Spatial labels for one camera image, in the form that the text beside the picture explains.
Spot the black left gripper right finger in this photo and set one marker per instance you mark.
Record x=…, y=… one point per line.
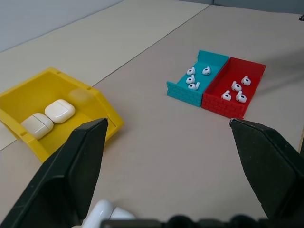
x=268, y=171

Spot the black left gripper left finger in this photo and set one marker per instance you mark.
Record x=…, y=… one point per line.
x=59, y=180

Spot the white earbud case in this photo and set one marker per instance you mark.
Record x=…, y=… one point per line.
x=104, y=215
x=59, y=111
x=37, y=126

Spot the yellow plastic bin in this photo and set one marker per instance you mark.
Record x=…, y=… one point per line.
x=31, y=99

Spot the white earbud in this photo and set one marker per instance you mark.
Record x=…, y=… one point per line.
x=193, y=86
x=190, y=71
x=241, y=96
x=206, y=70
x=236, y=86
x=246, y=80
x=226, y=95
x=190, y=79

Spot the red brick-pattern tray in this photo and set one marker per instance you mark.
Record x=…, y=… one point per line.
x=230, y=92

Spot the teal brick-pattern tray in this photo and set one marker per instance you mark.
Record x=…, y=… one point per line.
x=190, y=83

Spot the small dark object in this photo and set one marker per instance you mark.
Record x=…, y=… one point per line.
x=301, y=17

